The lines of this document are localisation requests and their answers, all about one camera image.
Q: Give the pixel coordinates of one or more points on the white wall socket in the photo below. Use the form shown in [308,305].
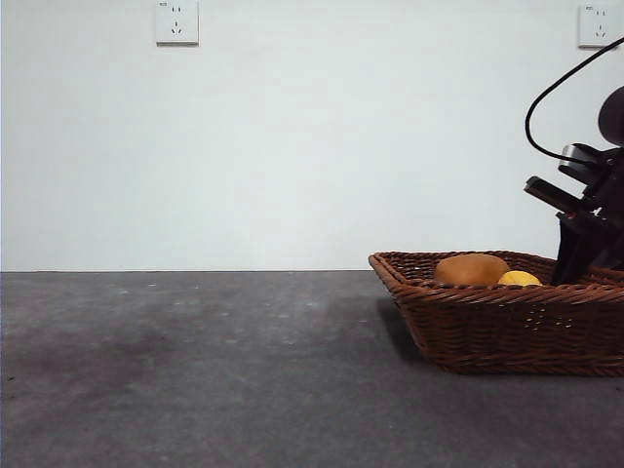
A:
[597,29]
[177,24]

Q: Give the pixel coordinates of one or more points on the brown woven wicker basket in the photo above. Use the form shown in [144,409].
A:
[487,326]

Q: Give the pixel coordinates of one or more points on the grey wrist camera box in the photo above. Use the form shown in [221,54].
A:
[582,156]

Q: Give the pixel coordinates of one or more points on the brown potato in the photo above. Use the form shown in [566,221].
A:
[470,269]

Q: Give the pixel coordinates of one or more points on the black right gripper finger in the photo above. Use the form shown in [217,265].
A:
[614,248]
[570,253]

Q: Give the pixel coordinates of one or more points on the yellow corn cob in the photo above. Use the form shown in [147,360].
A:
[519,279]

